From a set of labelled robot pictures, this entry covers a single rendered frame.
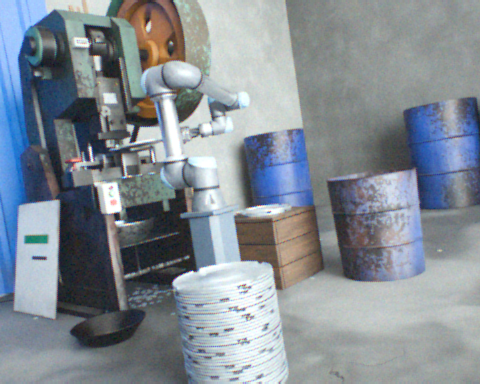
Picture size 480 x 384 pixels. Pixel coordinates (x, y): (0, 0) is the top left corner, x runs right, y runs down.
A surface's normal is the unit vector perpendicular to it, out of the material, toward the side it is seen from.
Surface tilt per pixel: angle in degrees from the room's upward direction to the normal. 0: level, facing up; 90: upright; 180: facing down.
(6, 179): 90
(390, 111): 90
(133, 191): 90
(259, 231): 90
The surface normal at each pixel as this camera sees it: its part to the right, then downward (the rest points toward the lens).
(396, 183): 0.25, 0.05
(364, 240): -0.57, 0.17
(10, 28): 0.71, -0.07
